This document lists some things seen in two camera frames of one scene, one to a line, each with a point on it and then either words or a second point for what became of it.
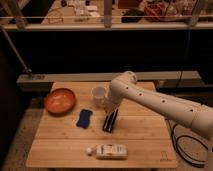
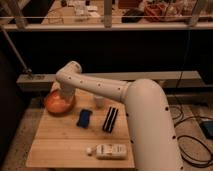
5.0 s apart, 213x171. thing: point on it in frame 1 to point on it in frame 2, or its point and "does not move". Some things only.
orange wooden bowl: x=60 y=101 does not move
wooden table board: x=78 y=131 does not move
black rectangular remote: x=110 y=121 does not move
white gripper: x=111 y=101 to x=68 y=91
